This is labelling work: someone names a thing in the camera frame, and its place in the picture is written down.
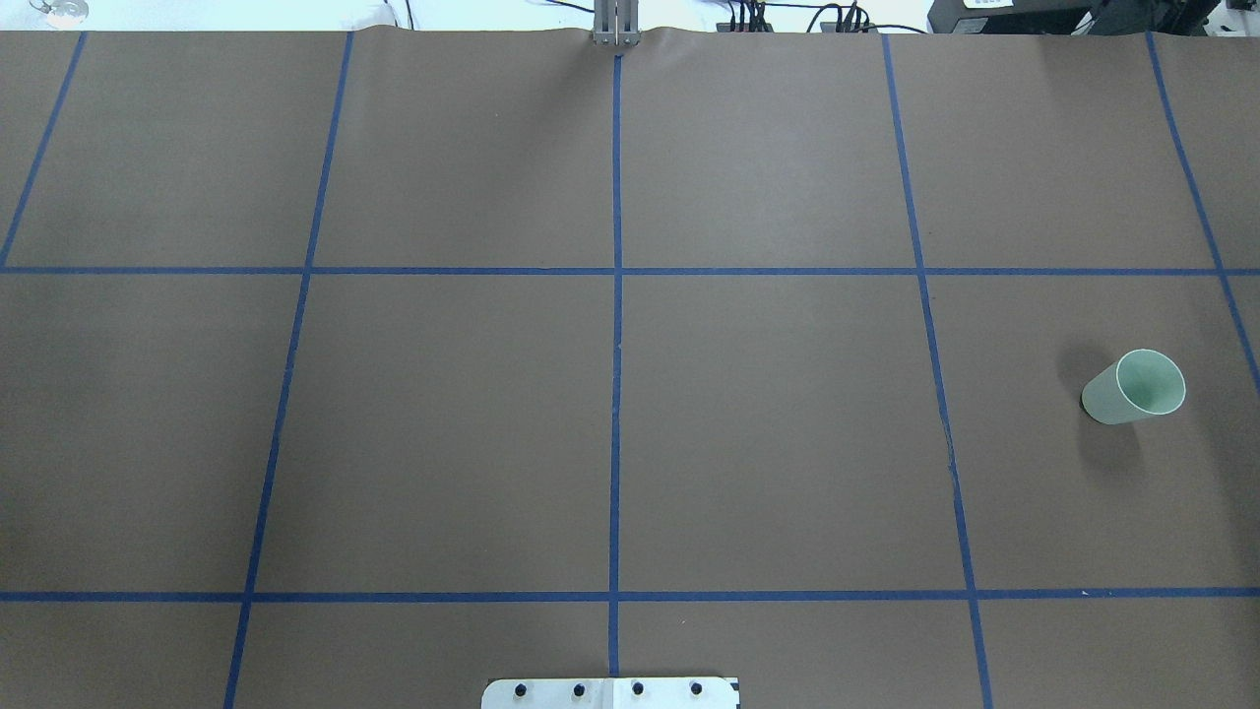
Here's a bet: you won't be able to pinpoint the light green plastic cup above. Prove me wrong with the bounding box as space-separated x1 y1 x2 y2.
1080 349 1187 424

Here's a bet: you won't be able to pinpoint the aluminium frame post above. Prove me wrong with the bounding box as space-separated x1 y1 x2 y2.
591 0 643 48

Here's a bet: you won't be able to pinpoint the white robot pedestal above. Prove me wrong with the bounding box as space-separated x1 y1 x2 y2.
480 678 741 708

